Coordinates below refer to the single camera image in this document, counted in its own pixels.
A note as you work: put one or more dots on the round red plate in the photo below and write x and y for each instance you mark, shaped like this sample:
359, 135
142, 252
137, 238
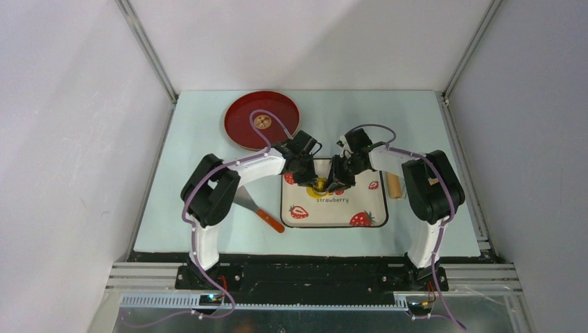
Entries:
262, 117

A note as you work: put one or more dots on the yellow dough piece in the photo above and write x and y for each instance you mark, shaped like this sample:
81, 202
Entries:
312, 192

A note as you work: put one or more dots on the strawberry print tray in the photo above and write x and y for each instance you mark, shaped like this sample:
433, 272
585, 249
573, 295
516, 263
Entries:
362, 206

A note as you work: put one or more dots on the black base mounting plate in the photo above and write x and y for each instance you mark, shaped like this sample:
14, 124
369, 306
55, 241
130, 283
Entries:
289, 278

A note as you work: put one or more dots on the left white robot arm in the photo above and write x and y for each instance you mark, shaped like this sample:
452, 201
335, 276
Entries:
209, 193

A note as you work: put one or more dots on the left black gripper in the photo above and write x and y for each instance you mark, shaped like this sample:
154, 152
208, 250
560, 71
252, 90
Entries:
310, 177

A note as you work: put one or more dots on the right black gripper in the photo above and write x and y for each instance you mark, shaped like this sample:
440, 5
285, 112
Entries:
336, 180

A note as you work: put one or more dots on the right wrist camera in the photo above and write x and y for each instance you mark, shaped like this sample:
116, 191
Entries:
342, 142

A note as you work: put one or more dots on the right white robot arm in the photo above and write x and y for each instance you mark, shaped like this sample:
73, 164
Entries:
432, 187

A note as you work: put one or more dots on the orange handled spatula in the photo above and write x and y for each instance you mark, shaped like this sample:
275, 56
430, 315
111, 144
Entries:
244, 199

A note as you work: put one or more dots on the grey slotted cable duct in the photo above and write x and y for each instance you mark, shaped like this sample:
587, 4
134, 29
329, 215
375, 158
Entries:
204, 301

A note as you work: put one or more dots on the small clear glass cup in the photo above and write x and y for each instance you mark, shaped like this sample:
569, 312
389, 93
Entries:
320, 185

